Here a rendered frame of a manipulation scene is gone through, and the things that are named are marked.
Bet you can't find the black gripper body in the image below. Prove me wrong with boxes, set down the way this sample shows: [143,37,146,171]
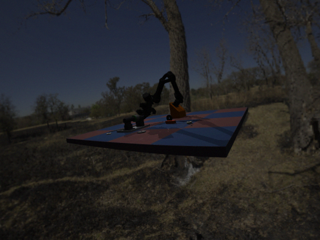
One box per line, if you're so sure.
[136,103,156,116]

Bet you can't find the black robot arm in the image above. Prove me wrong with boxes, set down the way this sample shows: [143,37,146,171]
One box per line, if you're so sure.
[139,71,183,109]

